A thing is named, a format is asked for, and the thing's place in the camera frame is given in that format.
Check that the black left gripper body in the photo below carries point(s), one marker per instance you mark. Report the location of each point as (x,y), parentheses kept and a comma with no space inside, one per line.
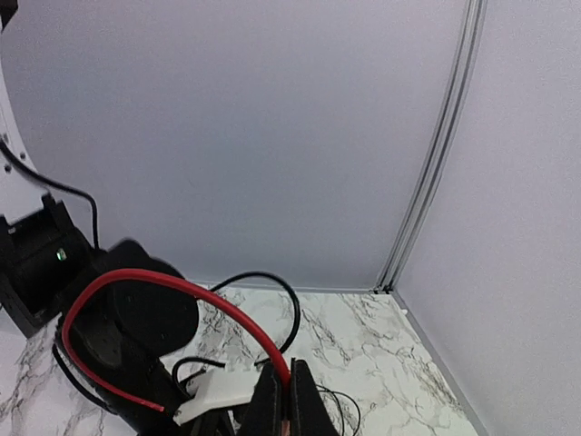
(121,334)

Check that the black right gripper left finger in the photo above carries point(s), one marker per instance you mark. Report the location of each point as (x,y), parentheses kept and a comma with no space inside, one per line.
(264,413)

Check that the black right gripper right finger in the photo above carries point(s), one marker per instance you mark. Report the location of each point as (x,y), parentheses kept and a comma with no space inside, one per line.
(308,414)

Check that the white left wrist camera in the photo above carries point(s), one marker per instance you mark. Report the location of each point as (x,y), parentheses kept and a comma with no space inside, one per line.
(214,390)

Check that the aluminium frame right rear post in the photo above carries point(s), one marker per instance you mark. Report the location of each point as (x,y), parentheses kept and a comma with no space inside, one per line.
(440,143)

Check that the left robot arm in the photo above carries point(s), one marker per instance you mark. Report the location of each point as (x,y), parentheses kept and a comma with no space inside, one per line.
(27,208)

